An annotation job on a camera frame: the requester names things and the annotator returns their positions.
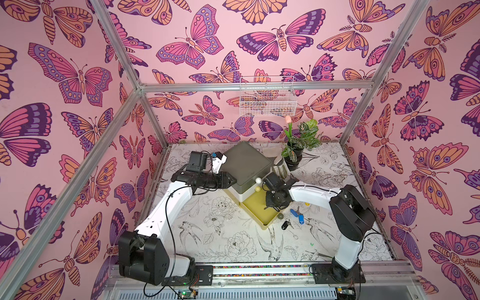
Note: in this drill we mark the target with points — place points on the potted green plant pink tulip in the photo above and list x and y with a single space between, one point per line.
305 139

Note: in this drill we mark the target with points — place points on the aluminium front rail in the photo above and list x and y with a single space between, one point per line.
376 273

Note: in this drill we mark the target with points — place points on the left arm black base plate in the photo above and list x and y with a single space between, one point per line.
195 276

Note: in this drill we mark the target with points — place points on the blue tagged key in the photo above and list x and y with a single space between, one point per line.
301 219
294 213

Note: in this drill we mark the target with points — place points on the white wire wall basket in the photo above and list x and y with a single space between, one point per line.
267 99

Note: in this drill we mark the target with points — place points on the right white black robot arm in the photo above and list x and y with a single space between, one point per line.
353 214

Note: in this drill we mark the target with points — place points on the black tagged key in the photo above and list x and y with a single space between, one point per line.
286 226

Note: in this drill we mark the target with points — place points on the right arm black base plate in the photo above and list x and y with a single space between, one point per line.
336 275

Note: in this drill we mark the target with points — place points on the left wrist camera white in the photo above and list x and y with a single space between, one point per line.
218 159

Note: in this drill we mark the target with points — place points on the grey cream three-drawer chest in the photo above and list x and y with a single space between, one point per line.
248 166

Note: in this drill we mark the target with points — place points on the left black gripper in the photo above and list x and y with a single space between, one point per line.
223 180

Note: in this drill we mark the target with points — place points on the yellow bottom drawer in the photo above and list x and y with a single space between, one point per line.
255 207

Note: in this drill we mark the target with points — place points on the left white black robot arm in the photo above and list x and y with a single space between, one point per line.
143 254

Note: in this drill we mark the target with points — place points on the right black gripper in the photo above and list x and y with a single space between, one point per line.
271 180

